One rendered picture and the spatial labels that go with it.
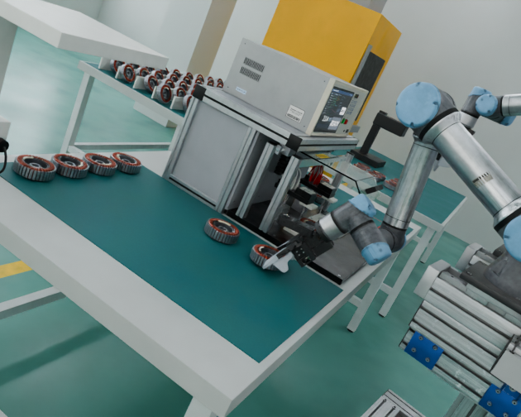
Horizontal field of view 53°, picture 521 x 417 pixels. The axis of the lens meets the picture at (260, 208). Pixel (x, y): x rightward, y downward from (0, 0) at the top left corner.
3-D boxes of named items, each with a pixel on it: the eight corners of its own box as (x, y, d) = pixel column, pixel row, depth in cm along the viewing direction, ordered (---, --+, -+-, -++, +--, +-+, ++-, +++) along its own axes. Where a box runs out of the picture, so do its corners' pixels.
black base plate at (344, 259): (384, 249, 225) (386, 244, 224) (339, 285, 168) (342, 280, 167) (293, 197, 240) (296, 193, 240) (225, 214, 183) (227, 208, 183)
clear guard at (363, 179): (379, 198, 188) (388, 183, 186) (363, 204, 167) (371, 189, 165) (305, 157, 199) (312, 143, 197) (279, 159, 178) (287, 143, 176)
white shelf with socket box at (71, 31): (117, 206, 153) (169, 58, 139) (7, 223, 120) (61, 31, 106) (38, 153, 165) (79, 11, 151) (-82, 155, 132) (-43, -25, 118)
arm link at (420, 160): (434, 91, 152) (375, 242, 164) (422, 84, 143) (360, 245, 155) (472, 102, 146) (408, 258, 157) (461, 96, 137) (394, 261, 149)
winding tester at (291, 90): (346, 136, 217) (369, 91, 211) (309, 136, 178) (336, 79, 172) (270, 98, 230) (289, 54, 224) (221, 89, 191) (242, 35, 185)
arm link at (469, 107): (491, 91, 196) (470, 83, 201) (475, 117, 199) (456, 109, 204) (497, 95, 202) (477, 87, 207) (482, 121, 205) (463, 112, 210)
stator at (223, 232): (236, 249, 159) (241, 238, 158) (202, 236, 158) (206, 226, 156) (236, 235, 170) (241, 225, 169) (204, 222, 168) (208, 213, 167)
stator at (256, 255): (286, 264, 162) (290, 253, 161) (279, 275, 152) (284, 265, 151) (254, 249, 164) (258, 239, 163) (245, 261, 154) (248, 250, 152)
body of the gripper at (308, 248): (299, 269, 152) (333, 248, 148) (282, 245, 151) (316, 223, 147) (303, 261, 159) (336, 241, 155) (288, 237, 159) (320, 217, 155)
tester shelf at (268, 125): (354, 149, 227) (359, 140, 226) (296, 151, 167) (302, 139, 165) (272, 107, 242) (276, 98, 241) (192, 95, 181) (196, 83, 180)
